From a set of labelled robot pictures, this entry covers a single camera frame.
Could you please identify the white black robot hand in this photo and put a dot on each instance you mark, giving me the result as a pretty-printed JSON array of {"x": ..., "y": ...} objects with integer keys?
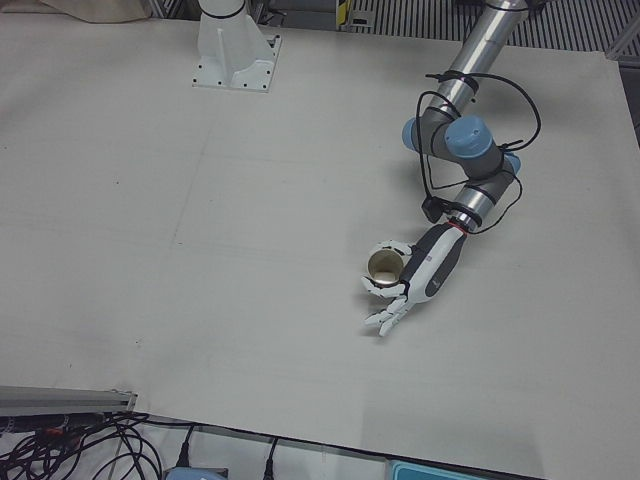
[{"x": 432, "y": 265}]

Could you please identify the beige paper cup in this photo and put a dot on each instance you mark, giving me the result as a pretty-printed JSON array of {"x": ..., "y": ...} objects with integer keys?
[{"x": 385, "y": 270}]

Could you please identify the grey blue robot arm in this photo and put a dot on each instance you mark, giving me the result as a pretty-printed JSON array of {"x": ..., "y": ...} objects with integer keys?
[{"x": 475, "y": 55}]

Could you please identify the light blue plastic bin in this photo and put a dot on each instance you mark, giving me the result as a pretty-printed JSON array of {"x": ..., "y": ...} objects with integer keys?
[{"x": 450, "y": 472}]

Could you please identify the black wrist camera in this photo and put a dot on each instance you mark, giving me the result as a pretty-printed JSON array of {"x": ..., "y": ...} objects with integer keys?
[{"x": 434, "y": 209}]

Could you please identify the white pedestal base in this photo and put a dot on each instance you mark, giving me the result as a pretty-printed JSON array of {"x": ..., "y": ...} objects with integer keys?
[{"x": 225, "y": 45}]

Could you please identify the aluminium profile post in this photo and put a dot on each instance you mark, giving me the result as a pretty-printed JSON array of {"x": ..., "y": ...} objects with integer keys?
[{"x": 65, "y": 397}]

